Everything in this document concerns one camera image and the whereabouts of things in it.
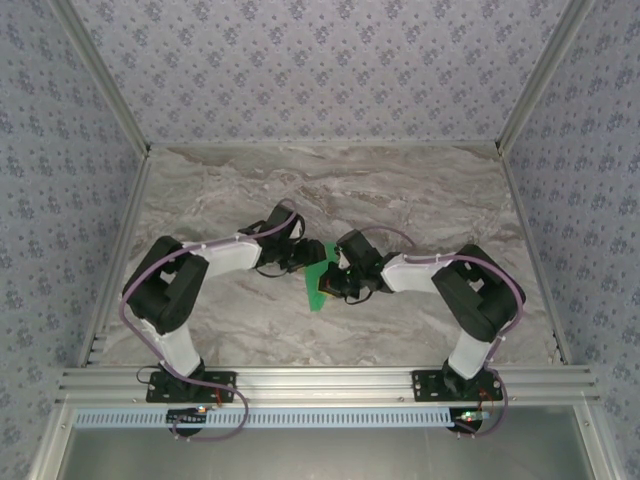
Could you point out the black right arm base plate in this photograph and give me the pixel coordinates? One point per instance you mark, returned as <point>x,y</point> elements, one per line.
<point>427,387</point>

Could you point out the aluminium lower frame bar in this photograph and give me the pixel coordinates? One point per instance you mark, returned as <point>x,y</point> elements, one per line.
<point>50,445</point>
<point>597,445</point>

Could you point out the aluminium table side rail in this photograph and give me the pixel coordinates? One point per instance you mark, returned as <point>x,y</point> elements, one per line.
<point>121,240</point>
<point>524,220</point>

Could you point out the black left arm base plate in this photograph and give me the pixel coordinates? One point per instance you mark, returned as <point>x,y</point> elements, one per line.
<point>220,392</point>

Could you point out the aluminium mounting rail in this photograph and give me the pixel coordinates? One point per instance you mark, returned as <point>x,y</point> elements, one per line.
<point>325,385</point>

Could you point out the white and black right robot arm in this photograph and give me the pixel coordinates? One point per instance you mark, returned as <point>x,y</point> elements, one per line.
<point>412,275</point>

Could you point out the green paper sheet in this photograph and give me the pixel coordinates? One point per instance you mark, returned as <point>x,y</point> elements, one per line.
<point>315,300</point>

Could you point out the grey metal sheet panel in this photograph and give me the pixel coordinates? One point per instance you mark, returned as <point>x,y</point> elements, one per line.
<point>325,455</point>

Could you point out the aluminium frame post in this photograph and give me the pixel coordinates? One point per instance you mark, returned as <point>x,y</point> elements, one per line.
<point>105,75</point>
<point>541,75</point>

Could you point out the small black electronics board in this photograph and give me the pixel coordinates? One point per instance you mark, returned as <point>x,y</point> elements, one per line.
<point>472,415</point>
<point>186,416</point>

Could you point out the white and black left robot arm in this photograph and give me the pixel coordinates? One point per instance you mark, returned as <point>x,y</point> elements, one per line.
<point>225,257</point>

